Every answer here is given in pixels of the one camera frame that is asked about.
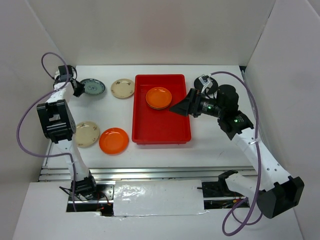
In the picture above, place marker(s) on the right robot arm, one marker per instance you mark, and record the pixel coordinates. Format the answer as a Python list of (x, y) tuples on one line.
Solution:
[(279, 191)]

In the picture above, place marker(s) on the white front cover panel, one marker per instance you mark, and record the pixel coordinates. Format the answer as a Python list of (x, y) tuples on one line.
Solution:
[(158, 198)]

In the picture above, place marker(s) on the yellow patterned plate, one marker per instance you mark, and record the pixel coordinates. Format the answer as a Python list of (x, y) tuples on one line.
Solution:
[(159, 108)]

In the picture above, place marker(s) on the red plastic bin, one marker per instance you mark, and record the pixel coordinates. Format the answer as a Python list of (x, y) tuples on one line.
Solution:
[(159, 127)]

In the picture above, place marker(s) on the beige plate with characters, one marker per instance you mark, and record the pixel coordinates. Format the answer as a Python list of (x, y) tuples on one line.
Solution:
[(87, 133)]

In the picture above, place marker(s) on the blue patterned plate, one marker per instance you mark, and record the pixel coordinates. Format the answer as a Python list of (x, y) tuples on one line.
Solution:
[(93, 86)]

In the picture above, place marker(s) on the orange plate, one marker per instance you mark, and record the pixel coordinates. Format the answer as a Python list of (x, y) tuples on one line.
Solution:
[(158, 97), (113, 141)]

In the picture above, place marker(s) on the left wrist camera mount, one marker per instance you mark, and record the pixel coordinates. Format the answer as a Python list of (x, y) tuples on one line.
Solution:
[(64, 73)]

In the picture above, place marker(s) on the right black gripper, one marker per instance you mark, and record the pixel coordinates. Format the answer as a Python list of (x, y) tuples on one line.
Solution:
[(187, 105)]

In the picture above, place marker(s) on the black plate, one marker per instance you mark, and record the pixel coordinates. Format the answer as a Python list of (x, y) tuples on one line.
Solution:
[(209, 91)]

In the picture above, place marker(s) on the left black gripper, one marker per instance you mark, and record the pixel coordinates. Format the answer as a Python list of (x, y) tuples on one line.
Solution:
[(81, 90)]

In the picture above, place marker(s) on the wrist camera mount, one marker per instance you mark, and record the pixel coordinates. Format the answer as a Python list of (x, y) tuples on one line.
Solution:
[(64, 73), (205, 82)]

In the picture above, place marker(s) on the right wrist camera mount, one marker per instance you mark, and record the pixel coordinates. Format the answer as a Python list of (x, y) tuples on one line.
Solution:
[(205, 82)]

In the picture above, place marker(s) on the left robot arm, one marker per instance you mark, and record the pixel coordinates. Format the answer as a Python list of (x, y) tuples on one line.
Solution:
[(58, 125)]

